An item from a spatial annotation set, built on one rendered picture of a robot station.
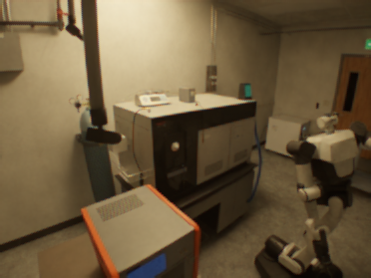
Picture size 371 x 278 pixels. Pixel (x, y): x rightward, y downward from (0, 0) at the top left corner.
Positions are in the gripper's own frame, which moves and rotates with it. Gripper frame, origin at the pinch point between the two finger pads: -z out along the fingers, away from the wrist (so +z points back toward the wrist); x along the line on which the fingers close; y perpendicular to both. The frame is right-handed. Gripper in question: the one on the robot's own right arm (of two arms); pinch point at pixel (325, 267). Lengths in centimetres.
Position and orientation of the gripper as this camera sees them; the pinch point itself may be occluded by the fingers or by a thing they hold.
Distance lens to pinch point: 154.5
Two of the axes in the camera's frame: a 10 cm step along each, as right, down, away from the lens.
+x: -0.4, -1.9, -9.8
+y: 9.7, -2.3, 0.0
